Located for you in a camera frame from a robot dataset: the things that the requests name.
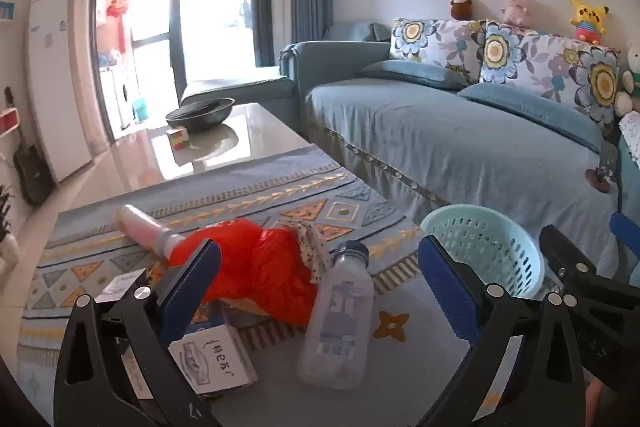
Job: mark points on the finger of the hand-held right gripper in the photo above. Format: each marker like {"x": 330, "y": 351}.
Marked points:
{"x": 565, "y": 252}
{"x": 627, "y": 232}

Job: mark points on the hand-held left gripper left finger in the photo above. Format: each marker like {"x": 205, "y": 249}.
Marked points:
{"x": 192, "y": 287}

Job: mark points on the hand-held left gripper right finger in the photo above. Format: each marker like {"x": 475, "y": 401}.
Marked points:
{"x": 445, "y": 287}

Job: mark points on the light blue plastic basket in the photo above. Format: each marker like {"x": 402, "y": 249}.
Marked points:
{"x": 500, "y": 247}

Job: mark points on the small white printed box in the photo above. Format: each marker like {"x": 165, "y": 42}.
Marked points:
{"x": 215, "y": 357}

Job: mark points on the pink spray can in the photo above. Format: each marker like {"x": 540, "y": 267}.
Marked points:
{"x": 145, "y": 229}

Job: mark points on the red plastic bag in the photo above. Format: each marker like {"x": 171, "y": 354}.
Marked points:
{"x": 270, "y": 267}

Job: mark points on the clear plastic bottle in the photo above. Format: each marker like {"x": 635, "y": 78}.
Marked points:
{"x": 335, "y": 322}

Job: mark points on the polka-dot white cloth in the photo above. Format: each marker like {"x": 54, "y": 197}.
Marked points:
{"x": 312, "y": 247}

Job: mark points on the patterned blue rug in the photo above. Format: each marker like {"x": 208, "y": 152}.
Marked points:
{"x": 300, "y": 202}

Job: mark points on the puzzle cube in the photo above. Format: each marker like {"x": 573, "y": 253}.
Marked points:
{"x": 178, "y": 138}

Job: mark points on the blue cushion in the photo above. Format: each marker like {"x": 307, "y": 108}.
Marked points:
{"x": 410, "y": 74}
{"x": 530, "y": 107}

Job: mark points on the white bunny plush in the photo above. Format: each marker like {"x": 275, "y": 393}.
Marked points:
{"x": 630, "y": 77}

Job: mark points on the blue sofa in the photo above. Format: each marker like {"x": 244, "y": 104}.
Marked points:
{"x": 425, "y": 132}

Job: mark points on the black bowl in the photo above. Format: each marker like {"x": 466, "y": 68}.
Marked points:
{"x": 200, "y": 117}

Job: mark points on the teal bucket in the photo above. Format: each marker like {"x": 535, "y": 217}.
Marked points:
{"x": 141, "y": 109}

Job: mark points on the black guitar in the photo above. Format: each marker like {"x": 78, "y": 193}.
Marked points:
{"x": 32, "y": 172}

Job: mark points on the white washing machine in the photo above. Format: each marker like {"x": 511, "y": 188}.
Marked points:
{"x": 120, "y": 99}

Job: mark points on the yellow plush toy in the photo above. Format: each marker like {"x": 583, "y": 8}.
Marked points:
{"x": 587, "y": 19}

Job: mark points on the white refrigerator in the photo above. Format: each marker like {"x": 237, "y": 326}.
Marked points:
{"x": 57, "y": 82}

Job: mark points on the pink pig plush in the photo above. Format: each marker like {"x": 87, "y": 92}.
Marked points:
{"x": 516, "y": 9}

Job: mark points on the brown monkey plush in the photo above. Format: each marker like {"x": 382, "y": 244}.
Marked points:
{"x": 462, "y": 7}

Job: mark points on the glass sliding door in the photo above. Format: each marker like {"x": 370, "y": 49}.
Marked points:
{"x": 175, "y": 7}

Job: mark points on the red hanging knot ornament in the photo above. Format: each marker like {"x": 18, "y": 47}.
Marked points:
{"x": 118, "y": 7}

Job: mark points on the red white wall shelf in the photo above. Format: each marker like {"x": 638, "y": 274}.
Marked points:
{"x": 7, "y": 122}

